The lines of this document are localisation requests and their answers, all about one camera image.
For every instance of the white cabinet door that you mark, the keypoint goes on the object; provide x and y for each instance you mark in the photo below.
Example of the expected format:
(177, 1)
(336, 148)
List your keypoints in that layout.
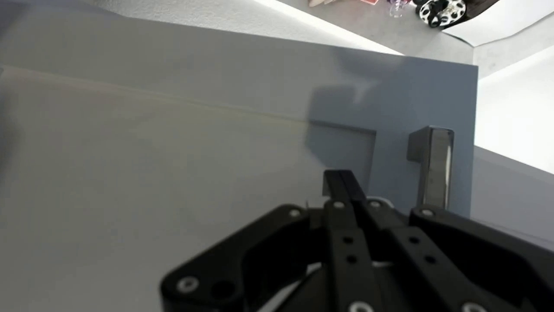
(174, 174)

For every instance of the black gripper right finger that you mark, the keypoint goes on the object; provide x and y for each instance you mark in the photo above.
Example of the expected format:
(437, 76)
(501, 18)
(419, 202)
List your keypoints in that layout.
(451, 261)

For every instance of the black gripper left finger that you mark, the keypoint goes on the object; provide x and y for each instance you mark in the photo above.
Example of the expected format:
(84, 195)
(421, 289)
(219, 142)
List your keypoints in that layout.
(340, 249)

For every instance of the black white polka-dot item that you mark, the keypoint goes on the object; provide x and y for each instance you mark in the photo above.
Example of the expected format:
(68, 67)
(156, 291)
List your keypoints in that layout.
(442, 12)

